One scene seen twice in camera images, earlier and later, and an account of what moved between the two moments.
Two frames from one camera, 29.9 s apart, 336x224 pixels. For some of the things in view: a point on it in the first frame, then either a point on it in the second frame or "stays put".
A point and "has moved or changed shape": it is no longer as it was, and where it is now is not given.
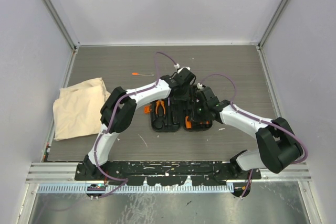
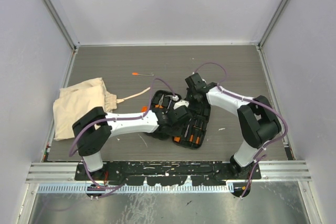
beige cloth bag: [77, 111] stays put
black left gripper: [184, 98] to [176, 132]
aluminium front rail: [51, 172] stays put
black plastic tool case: [166, 116] has moved or changed shape
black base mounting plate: [166, 173] stays put
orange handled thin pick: [137, 74] stays put
